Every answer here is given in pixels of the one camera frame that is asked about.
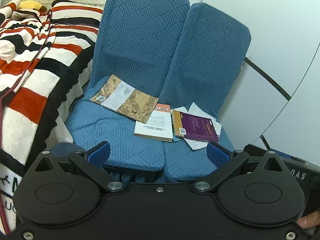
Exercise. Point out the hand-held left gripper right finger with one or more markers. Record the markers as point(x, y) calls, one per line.
point(218, 155)

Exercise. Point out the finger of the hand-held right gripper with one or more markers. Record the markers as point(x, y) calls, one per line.
point(251, 148)

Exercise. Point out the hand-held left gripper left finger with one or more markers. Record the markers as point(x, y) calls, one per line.
point(98, 153)

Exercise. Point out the plain white notebook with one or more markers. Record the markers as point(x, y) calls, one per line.
point(216, 127)

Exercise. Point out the purple and gold book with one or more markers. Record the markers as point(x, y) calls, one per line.
point(197, 127)

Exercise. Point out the brown painting cover book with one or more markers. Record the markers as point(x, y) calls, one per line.
point(130, 102)

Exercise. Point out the white book with orange band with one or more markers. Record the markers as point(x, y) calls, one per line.
point(155, 125)

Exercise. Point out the person's right hand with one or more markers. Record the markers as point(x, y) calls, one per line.
point(310, 221)

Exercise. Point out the beige bed sheet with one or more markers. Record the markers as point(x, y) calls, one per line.
point(67, 127)

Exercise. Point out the blue textured cover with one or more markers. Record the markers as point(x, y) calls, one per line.
point(140, 42)

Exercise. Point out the red black white striped blanket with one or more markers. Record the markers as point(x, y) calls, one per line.
point(30, 55)

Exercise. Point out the yellow plush toy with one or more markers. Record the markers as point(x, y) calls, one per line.
point(31, 5)

